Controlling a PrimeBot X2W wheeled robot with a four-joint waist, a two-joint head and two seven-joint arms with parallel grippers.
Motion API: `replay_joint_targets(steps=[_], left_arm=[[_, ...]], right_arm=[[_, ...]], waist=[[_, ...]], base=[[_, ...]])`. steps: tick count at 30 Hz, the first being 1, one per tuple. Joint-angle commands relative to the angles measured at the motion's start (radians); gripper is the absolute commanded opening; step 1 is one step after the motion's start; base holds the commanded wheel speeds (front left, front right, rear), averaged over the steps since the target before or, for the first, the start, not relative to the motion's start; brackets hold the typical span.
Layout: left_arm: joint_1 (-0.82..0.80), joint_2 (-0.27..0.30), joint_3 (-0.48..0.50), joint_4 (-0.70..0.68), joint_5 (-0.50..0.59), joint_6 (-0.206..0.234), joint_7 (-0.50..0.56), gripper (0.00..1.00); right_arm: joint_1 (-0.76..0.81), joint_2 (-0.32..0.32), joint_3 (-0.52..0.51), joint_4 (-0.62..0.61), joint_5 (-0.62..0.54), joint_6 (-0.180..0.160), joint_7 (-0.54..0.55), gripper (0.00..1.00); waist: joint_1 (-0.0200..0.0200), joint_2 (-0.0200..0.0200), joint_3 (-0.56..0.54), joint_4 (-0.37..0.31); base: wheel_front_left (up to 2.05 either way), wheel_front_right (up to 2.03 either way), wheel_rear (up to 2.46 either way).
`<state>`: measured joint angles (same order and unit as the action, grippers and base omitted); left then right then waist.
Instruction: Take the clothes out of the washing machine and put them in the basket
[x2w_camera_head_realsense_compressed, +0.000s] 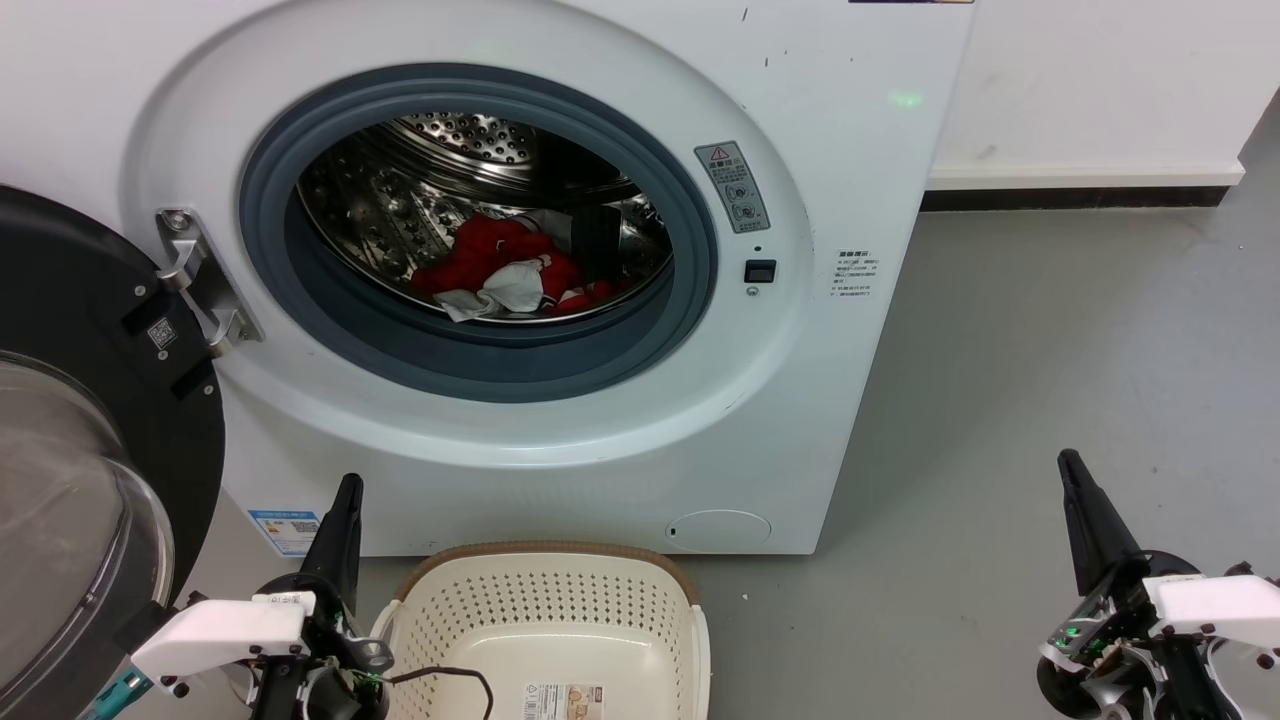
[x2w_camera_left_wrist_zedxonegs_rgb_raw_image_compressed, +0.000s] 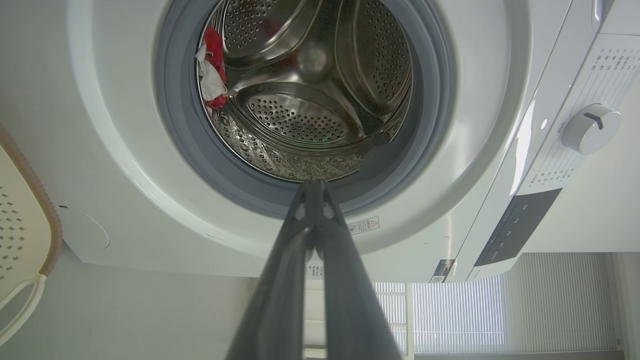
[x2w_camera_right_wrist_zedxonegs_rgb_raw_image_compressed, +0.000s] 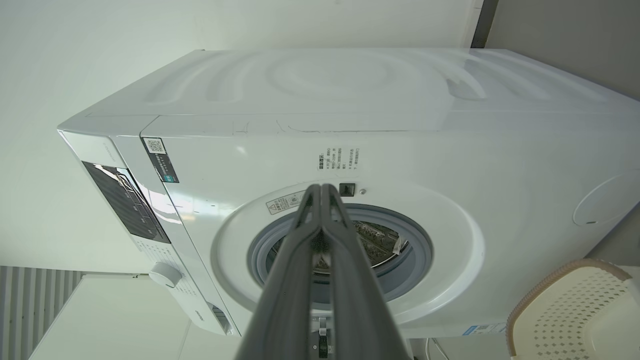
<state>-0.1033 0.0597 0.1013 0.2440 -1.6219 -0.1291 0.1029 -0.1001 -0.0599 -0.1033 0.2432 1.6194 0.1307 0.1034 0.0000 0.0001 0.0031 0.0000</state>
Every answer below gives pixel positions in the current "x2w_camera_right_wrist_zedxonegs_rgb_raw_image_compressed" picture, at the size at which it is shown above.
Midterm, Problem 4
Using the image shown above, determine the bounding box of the grey slatted radiator panel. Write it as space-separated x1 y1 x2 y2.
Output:
0 266 83 360

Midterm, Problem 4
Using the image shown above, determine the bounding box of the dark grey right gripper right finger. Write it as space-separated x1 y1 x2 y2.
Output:
320 183 416 360

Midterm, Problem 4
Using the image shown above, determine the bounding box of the white flat cabinet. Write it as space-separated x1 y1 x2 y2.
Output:
29 274 241 360

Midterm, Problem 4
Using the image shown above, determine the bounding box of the blue energy label sticker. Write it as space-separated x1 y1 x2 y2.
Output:
462 323 507 336

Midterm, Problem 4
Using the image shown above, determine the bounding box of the cream perforated laundry basket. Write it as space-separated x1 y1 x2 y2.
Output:
506 258 640 360

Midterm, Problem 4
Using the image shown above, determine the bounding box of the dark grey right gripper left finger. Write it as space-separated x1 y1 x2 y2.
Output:
235 184 323 360

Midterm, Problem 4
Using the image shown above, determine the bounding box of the white round control knob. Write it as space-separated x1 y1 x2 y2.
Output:
149 262 183 289

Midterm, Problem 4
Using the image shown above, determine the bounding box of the QR code sticker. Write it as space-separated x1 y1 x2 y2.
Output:
143 137 179 183

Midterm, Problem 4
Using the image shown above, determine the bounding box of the white front-load washing machine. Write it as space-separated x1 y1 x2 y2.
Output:
57 47 640 338

